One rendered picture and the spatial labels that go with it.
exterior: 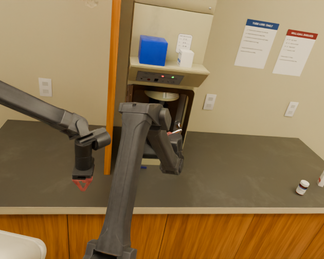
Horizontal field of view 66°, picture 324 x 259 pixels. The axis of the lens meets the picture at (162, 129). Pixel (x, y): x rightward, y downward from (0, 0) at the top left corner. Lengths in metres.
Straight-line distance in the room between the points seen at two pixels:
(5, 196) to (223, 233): 1.03
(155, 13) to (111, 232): 0.81
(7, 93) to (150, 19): 0.58
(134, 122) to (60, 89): 1.11
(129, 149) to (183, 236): 0.89
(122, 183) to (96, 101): 1.13
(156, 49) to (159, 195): 0.65
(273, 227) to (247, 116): 0.77
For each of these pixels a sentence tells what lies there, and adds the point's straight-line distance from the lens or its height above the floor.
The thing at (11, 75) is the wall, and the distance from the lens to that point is 1.69.
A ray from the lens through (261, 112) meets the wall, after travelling 1.93.
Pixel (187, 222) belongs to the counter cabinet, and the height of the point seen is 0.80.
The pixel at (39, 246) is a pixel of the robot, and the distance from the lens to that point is 0.57.
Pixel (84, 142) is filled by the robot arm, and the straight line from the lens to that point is 0.86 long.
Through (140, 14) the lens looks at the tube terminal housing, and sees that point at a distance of 1.06.
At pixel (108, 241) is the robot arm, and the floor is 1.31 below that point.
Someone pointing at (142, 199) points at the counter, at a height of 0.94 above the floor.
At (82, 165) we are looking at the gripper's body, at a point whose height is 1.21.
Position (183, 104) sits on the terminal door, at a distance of 1.18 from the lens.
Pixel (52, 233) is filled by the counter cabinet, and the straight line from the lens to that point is 1.32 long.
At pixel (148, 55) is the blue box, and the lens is 0.98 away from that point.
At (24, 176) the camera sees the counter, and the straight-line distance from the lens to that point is 1.31.
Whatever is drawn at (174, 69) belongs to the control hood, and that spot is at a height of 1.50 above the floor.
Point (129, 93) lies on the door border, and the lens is 1.13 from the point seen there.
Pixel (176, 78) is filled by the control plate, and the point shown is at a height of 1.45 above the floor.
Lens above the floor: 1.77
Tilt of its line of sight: 29 degrees down
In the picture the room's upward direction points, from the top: 10 degrees clockwise
